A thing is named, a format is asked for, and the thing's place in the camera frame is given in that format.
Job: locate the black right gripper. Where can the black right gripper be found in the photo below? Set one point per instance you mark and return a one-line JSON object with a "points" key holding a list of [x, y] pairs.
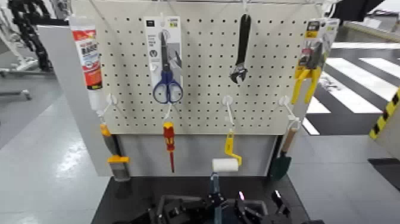
{"points": [[250, 215]]}

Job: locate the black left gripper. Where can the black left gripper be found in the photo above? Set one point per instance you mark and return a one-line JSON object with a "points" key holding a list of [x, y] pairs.
{"points": [[178, 214]]}

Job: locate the grey stand base panel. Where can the grey stand base panel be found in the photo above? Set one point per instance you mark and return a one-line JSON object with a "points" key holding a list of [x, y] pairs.
{"points": [[193, 150]]}

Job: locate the red and yellow screwdriver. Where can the red and yellow screwdriver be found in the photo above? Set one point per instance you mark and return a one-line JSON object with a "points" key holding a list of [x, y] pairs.
{"points": [[168, 134]]}

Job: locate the white pegboard hook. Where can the white pegboard hook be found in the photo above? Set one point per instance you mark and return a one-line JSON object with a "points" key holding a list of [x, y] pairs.
{"points": [[168, 113], [284, 100], [111, 99], [227, 100]]}

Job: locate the grey scraper with yellow collar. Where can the grey scraper with yellow collar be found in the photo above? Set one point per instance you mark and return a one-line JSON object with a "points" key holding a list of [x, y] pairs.
{"points": [[120, 169]]}

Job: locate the cream perforated pegboard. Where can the cream perforated pegboard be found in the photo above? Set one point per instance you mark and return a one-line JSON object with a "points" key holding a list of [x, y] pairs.
{"points": [[206, 62]]}

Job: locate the yellow black striped barrier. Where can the yellow black striped barrier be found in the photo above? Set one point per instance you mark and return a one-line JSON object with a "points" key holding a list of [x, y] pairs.
{"points": [[386, 115]]}

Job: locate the black adjustable wrench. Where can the black adjustable wrench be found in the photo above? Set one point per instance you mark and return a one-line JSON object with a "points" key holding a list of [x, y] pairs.
{"points": [[243, 40]]}

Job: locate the grey stand side panel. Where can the grey stand side panel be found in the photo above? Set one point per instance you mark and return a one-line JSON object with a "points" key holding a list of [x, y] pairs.
{"points": [[68, 109]]}

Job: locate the white sealant tube red label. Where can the white sealant tube red label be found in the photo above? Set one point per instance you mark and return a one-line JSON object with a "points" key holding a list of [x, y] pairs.
{"points": [[89, 56]]}

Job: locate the black machine part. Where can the black machine part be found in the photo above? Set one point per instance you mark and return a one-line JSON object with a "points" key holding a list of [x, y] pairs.
{"points": [[353, 9]]}

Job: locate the white metal frame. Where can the white metal frame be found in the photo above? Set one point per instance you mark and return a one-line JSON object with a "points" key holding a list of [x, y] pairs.
{"points": [[22, 64]]}

